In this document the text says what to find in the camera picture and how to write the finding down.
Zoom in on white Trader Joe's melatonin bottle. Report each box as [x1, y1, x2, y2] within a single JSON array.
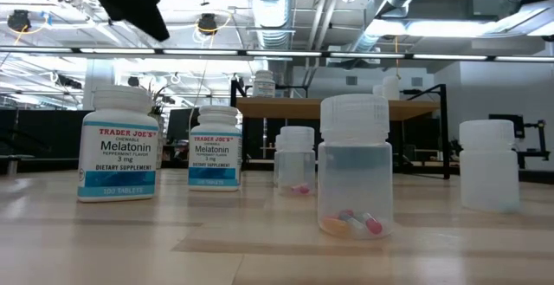
[[187, 105, 243, 192], [76, 85, 160, 204], [252, 69, 277, 99]]

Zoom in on translucent bottle pink capsules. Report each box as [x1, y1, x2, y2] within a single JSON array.
[[276, 126, 317, 198]]

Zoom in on translucent bottle multicoloured capsules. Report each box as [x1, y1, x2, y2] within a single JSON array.
[[317, 94, 395, 241]]

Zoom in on black monitor on arm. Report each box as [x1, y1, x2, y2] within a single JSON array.
[[488, 113, 526, 139]]

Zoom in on black ceiling-hung device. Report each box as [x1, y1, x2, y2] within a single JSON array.
[[196, 12, 220, 36], [6, 10, 32, 33]]

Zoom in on green potted plant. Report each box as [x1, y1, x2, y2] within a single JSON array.
[[146, 79, 172, 117]]

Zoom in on black computer monitor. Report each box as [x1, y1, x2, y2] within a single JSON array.
[[167, 107, 201, 143]]

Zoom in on long LED light bar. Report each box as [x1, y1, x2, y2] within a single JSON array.
[[0, 45, 554, 63]]

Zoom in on black partition panel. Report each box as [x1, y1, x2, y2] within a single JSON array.
[[0, 109, 87, 161]]

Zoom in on bright ceiling light panel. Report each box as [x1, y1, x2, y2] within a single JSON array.
[[365, 18, 486, 39]]

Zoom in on silver corrugated ceiling duct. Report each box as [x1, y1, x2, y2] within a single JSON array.
[[247, 0, 296, 51]]

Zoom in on black table frame rail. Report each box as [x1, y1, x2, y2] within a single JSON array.
[[0, 157, 554, 186]]

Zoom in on wooden shelf black metal frame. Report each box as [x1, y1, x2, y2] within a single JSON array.
[[226, 76, 451, 181]]

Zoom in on yellow hanging cable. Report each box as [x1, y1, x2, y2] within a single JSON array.
[[392, 36, 402, 81]]

